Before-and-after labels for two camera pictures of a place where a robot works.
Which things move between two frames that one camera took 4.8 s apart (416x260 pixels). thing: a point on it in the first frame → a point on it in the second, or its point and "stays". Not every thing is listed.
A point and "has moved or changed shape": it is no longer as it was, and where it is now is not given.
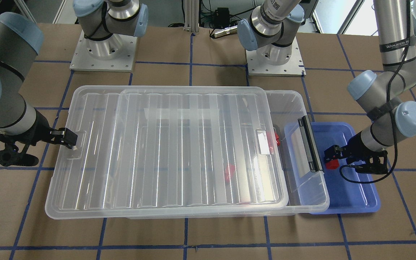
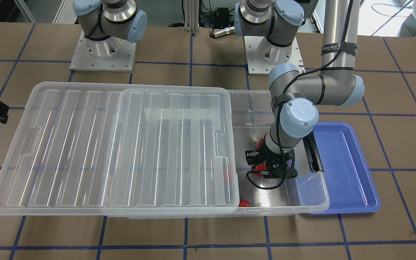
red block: x=333 y=164 → x=261 y=167
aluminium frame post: x=191 y=13 stays
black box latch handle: x=310 y=147 stays
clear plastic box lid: x=147 y=147 has moved or changed shape
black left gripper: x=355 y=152 → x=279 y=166
